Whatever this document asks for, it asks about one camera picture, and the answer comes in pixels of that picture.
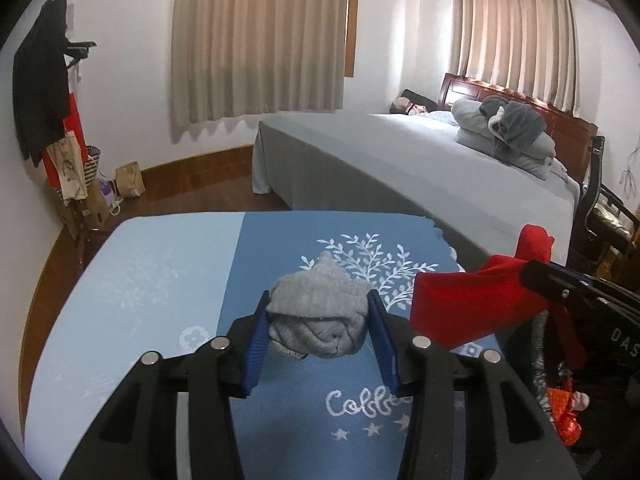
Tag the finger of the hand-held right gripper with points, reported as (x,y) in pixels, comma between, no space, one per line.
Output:
(545,280)

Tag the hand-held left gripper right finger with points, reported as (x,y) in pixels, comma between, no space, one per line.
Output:
(385,355)

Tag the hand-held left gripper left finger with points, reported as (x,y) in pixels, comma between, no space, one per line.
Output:
(256,355)

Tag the balled grey sock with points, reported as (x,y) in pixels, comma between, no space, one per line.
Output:
(320,310)

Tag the red knit cloth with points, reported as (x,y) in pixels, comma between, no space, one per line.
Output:
(465,300)

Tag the orange cloth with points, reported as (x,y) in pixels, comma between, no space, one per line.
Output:
(557,400)

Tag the red foil wrapper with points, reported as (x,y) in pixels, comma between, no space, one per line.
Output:
(570,427)

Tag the blue printed tablecloth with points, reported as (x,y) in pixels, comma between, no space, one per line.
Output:
(165,285)

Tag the black chair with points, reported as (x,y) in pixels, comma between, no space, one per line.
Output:
(595,170)

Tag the stack of grey pillows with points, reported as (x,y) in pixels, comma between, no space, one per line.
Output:
(570,135)

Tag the grey pillow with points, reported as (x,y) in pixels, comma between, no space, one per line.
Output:
(475,140)
(467,110)

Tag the dark grey garment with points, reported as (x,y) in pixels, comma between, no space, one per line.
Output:
(520,125)

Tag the bed with grey sheet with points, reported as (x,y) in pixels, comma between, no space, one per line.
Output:
(375,160)

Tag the brown paper bag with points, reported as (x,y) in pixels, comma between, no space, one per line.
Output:
(131,180)

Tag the brown cardboard box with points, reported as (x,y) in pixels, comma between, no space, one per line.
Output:
(96,205)

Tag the purple white appliance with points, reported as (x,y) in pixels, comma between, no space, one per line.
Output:
(107,192)

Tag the black cushion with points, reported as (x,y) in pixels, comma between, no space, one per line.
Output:
(417,97)

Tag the pink soft item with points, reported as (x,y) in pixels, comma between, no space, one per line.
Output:
(402,106)

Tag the narrow beige curtain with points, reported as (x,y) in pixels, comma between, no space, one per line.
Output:
(515,40)

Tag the striped basket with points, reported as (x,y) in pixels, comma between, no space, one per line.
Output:
(93,165)

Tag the beige tote bag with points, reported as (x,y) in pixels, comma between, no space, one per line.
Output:
(70,170)

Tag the red bag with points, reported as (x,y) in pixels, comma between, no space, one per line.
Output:
(75,120)

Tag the wide beige curtain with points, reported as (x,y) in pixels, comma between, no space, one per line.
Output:
(255,40)

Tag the black coat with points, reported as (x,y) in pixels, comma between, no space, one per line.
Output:
(40,85)

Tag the wooden window frame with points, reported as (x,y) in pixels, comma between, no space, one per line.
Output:
(352,20)

